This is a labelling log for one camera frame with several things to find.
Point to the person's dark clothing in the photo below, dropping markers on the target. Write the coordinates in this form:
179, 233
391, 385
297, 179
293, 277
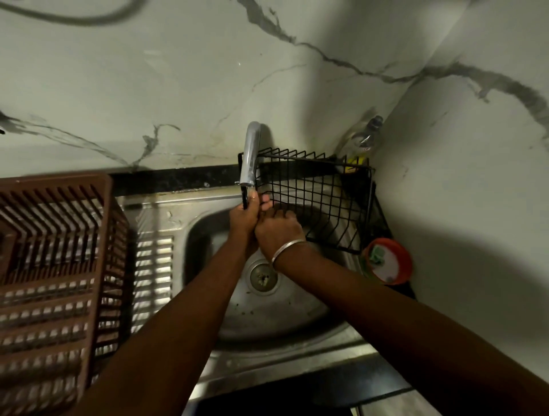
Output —
300, 394

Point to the chrome faucet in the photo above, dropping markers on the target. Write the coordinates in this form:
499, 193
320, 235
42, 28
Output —
250, 152

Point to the brown plastic dish basket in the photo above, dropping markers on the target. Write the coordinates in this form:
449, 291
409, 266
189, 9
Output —
47, 283

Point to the orange round container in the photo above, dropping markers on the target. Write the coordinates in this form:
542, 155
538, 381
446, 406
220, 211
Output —
390, 261

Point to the stainless steel sink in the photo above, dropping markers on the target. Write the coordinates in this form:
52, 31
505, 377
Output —
266, 308

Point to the green scrub pad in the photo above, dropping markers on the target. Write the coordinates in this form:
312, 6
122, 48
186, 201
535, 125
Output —
377, 255

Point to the person's right forearm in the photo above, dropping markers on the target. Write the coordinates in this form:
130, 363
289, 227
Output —
420, 325

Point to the person's left hand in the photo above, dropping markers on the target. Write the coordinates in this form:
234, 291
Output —
244, 223

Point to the person's left forearm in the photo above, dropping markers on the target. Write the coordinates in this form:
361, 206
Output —
158, 343

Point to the clear dish soap bottle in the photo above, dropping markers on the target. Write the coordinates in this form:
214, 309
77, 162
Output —
362, 143

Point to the person's right hand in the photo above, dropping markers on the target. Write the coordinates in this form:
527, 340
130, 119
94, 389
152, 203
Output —
279, 231

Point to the black wire rack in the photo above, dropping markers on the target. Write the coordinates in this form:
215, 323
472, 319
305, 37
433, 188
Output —
326, 197

